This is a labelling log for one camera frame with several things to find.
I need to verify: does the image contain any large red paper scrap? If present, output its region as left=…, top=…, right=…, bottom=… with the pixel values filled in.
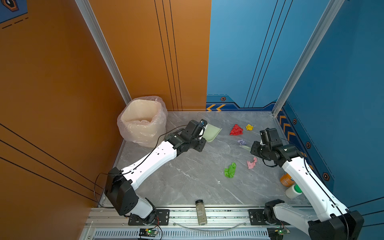
left=230, top=124, right=243, bottom=136

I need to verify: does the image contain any purple paper scrap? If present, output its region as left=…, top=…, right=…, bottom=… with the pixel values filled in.
left=238, top=139, right=247, bottom=146

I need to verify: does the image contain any green paper scrap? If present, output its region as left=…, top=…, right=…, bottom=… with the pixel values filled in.
left=224, top=163, right=237, bottom=179

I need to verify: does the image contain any small pink paper scrap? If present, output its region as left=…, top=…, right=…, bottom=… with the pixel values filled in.
left=247, top=157, right=258, bottom=169

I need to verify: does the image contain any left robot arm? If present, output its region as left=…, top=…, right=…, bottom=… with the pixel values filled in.
left=104, top=120, right=208, bottom=224

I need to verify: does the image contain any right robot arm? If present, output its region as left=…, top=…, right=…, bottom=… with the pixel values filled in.
left=251, top=128, right=364, bottom=240

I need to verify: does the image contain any trash bin with plastic bag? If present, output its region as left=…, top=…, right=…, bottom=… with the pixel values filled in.
left=117, top=96, right=168, bottom=148

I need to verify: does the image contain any yellow paper scrap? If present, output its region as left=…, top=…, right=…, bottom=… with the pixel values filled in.
left=246, top=124, right=254, bottom=131

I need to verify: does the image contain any glass jar black lid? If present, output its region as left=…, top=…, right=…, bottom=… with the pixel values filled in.
left=195, top=200, right=208, bottom=225

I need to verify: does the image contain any left green circuit board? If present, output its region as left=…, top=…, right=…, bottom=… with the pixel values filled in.
left=138, top=228, right=159, bottom=240

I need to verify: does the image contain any green circuit board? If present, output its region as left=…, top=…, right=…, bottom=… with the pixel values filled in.
left=267, top=228, right=291, bottom=240
left=138, top=228, right=159, bottom=240

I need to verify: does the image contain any white bottle green cap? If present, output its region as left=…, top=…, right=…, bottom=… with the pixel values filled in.
left=285, top=184, right=303, bottom=199

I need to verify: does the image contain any right green circuit board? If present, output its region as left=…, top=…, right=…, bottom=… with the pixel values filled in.
left=267, top=228, right=291, bottom=240

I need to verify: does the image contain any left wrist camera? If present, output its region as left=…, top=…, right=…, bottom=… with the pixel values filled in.
left=200, top=119, right=208, bottom=129

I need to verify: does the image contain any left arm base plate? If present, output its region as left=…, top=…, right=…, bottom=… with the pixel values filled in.
left=128, top=209, right=170, bottom=226

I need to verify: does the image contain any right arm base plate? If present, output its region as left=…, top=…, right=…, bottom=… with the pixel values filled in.
left=248, top=209, right=289, bottom=226

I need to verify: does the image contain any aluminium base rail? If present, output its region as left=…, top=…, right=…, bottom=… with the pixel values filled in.
left=82, top=205, right=298, bottom=235

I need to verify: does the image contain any white cable duct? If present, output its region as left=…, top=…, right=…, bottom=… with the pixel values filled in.
left=89, top=228, right=270, bottom=240

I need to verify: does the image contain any aluminium corner post left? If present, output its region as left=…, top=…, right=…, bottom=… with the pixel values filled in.
left=75, top=0, right=132, bottom=104

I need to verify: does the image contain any aluminium corner post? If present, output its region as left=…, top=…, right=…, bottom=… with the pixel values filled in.
left=75, top=0, right=132, bottom=104
left=272, top=0, right=345, bottom=117

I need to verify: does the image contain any aluminium corner post right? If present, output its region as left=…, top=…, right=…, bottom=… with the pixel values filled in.
left=272, top=0, right=345, bottom=117

